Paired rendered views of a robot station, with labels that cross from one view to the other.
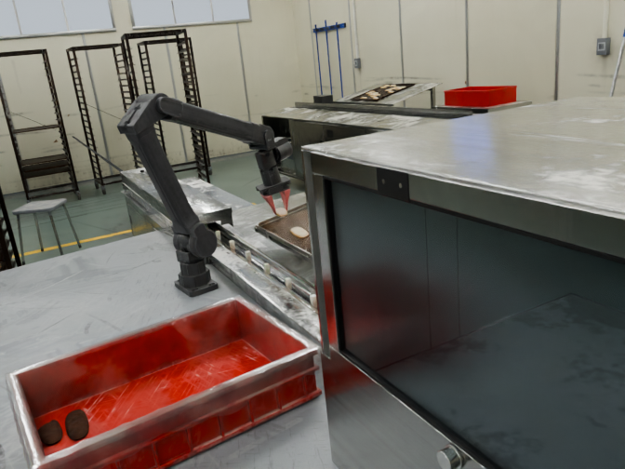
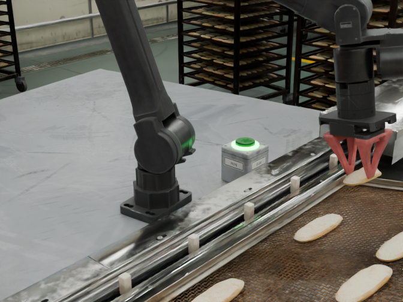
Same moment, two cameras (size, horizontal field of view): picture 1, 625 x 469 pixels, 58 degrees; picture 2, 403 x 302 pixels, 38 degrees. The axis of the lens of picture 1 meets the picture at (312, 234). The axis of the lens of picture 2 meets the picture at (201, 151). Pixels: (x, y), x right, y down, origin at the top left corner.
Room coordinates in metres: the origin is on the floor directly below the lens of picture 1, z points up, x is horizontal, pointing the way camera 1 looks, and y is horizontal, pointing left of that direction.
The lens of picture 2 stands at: (1.21, -0.60, 1.34)
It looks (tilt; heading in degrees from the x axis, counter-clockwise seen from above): 23 degrees down; 68
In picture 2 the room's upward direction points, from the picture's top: straight up
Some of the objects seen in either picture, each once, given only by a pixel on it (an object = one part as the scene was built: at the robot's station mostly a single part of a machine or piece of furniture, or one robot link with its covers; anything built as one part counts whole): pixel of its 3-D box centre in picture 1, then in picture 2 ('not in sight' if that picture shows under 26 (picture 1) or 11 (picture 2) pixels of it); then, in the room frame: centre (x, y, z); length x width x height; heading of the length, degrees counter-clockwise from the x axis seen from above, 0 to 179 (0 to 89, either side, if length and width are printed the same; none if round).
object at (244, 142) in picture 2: not in sight; (244, 144); (1.69, 0.38, 0.90); 0.04 x 0.04 x 0.02
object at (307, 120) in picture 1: (378, 142); not in sight; (5.66, -0.75, 0.51); 3.00 x 1.26 x 1.03; 26
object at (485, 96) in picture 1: (479, 96); not in sight; (4.95, -1.56, 0.93); 0.51 x 0.36 x 0.13; 30
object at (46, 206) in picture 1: (46, 231); not in sight; (4.62, 2.23, 0.23); 0.36 x 0.36 x 0.46; 88
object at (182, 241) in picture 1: (194, 245); (166, 148); (1.51, 0.33, 0.94); 0.09 x 0.05 x 0.10; 138
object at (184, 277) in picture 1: (193, 274); (156, 186); (1.49, 0.34, 0.86); 0.12 x 0.09 x 0.08; 34
